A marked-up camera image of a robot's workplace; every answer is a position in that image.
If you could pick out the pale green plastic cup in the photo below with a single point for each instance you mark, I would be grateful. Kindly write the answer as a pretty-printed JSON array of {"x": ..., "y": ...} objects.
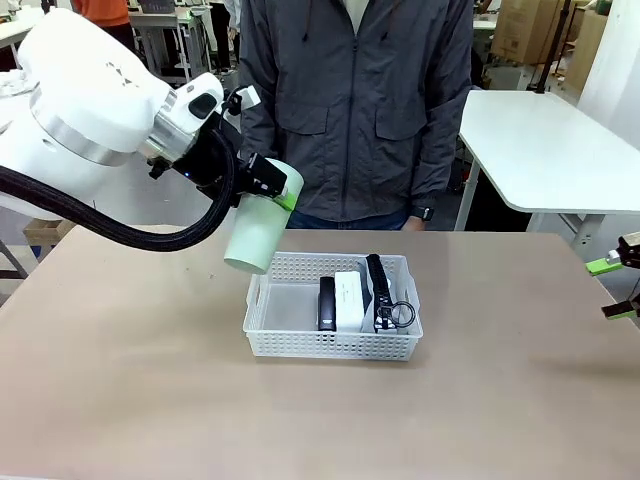
[{"x": 255, "y": 235}]

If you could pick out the person right forearm grey sleeve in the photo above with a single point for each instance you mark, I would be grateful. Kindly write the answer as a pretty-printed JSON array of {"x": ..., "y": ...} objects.
[{"x": 257, "y": 130}]

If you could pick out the white rectangular box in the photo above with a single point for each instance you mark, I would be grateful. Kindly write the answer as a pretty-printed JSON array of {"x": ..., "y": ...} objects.
[{"x": 350, "y": 300}]

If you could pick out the blue jeans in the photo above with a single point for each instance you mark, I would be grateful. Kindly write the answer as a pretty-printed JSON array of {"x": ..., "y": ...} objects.
[{"x": 350, "y": 222}]

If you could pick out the person in grey jacket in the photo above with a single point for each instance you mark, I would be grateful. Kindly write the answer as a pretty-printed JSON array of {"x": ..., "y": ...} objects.
[{"x": 360, "y": 125}]

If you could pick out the large white side table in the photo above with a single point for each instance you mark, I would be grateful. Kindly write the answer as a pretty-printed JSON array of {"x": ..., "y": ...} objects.
[{"x": 545, "y": 145}]

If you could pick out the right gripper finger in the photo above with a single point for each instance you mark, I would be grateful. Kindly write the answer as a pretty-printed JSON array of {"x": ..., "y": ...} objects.
[
  {"x": 622, "y": 309},
  {"x": 612, "y": 257}
]

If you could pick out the large cardboard box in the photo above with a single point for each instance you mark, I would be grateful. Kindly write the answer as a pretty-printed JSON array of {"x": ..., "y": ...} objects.
[{"x": 525, "y": 30}]

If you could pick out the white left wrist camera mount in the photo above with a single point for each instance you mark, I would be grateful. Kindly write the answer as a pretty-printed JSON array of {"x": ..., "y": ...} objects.
[{"x": 247, "y": 97}]

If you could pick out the tall cardboard box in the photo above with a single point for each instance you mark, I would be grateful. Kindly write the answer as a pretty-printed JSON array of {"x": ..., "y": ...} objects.
[{"x": 587, "y": 45}]

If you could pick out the person left forearm grey sleeve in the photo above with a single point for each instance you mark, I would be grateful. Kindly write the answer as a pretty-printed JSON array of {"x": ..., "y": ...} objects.
[{"x": 435, "y": 165}]

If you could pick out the person in orange top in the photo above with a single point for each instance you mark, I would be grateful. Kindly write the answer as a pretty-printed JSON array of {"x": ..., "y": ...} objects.
[{"x": 107, "y": 12}]

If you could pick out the grey pouch with black zipper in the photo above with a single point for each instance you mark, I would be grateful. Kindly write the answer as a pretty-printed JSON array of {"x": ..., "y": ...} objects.
[{"x": 380, "y": 285}]

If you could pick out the black stand pole by boxes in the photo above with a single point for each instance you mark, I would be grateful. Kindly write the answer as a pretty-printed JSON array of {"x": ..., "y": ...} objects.
[{"x": 550, "y": 50}]

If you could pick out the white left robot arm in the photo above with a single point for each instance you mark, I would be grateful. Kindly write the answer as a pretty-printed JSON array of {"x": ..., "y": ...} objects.
[{"x": 75, "y": 75}]

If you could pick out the white perforated plastic basket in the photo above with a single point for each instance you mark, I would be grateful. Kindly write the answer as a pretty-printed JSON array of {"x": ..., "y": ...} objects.
[{"x": 330, "y": 346}]

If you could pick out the black stand pole by cloth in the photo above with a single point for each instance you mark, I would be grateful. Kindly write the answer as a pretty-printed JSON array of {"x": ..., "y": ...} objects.
[{"x": 47, "y": 5}]

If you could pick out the black stapler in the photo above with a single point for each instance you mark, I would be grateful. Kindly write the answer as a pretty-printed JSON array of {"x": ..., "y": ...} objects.
[{"x": 327, "y": 305}]

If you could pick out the white background workbench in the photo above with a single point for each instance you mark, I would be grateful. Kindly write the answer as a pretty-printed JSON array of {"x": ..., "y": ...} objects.
[{"x": 170, "y": 40}]

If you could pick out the black wrist watch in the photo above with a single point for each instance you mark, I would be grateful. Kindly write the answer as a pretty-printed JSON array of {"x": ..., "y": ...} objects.
[{"x": 423, "y": 213}]

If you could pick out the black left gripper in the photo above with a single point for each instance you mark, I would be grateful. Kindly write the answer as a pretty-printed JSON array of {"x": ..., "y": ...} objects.
[{"x": 202, "y": 160}]

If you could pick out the light inner shirt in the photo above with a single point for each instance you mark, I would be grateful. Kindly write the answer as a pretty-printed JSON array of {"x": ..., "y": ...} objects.
[{"x": 357, "y": 12}]

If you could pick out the person left hand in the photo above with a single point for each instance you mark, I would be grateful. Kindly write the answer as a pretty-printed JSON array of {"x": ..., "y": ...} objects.
[{"x": 414, "y": 225}]

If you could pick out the small open cardboard box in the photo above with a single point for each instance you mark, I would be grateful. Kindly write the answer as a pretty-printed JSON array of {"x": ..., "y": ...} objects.
[{"x": 42, "y": 231}]

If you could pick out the crumpled white cloth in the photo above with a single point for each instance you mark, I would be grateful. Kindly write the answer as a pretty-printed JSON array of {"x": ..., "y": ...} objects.
[{"x": 15, "y": 84}]

